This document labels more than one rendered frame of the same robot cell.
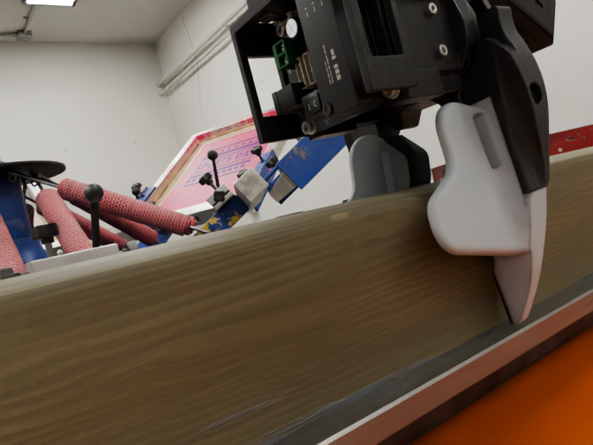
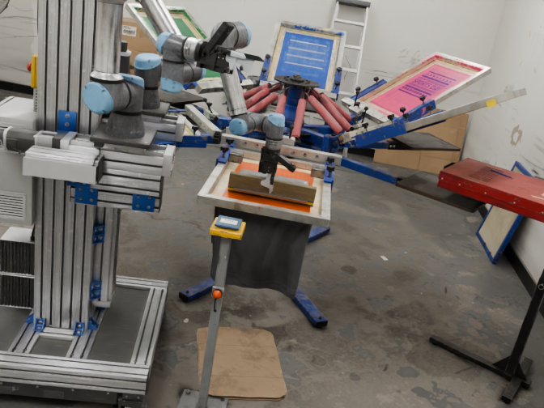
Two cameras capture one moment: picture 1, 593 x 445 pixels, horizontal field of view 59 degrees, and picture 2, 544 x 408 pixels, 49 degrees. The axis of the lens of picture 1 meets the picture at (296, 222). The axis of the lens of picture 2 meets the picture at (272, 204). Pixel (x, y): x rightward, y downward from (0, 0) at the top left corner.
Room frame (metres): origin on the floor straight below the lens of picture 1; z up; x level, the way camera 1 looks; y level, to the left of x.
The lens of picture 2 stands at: (-1.80, -1.67, 1.95)
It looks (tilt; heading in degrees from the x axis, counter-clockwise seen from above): 21 degrees down; 38
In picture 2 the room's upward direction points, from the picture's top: 10 degrees clockwise
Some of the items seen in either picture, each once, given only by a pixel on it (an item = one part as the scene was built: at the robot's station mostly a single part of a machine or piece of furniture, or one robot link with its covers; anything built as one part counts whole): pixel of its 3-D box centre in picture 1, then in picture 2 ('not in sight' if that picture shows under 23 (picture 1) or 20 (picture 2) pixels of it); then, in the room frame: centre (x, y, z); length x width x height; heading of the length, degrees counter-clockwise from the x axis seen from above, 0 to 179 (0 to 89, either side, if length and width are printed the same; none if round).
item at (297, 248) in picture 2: not in sight; (257, 249); (0.15, -0.12, 0.74); 0.45 x 0.03 x 0.43; 126
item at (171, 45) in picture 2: not in sight; (174, 46); (-0.45, -0.10, 1.65); 0.11 x 0.08 x 0.09; 109
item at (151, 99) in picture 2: not in sight; (144, 94); (-0.05, 0.54, 1.31); 0.15 x 0.15 x 0.10
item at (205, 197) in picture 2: not in sight; (271, 182); (0.38, 0.05, 0.97); 0.79 x 0.58 x 0.04; 36
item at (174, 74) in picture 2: not in sight; (175, 74); (-0.43, -0.09, 1.56); 0.11 x 0.08 x 0.11; 18
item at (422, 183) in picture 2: not in sight; (376, 172); (1.31, -0.01, 0.91); 1.34 x 0.40 x 0.08; 96
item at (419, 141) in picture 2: not in sight; (370, 142); (1.85, 0.38, 0.91); 1.34 x 0.40 x 0.08; 156
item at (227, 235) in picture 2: not in sight; (214, 323); (-0.15, -0.18, 0.48); 0.22 x 0.22 x 0.96; 36
